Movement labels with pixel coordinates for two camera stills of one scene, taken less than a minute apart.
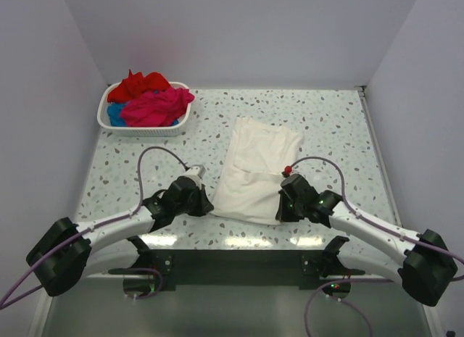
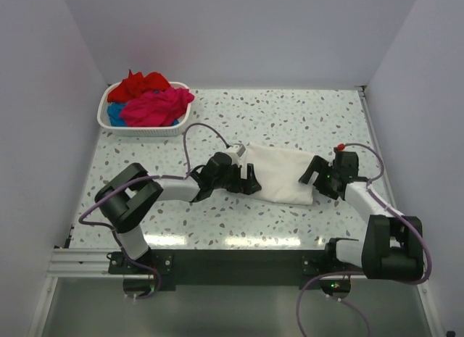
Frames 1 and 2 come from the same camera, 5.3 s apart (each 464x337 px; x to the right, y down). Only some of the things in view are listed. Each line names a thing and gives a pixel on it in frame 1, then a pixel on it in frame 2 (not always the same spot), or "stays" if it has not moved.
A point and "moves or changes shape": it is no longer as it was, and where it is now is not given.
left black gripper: [204, 204] to [248, 185]
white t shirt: [262, 155] moves or changes shape
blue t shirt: [114, 109] stays
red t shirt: [135, 85] stays
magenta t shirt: [157, 109] stays
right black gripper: [282, 214] to [317, 164]
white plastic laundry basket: [141, 131] stays
